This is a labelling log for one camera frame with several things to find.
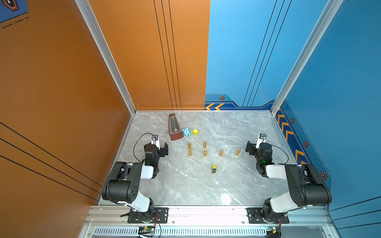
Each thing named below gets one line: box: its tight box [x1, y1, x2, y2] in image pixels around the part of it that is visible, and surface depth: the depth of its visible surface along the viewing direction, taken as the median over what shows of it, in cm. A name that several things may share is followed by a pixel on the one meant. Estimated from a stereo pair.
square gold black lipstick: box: [211, 164, 218, 174], surface depth 86 cm
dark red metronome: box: [168, 113, 185, 141], surface depth 101 cm
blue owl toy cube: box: [181, 126, 191, 137], surface depth 107 cm
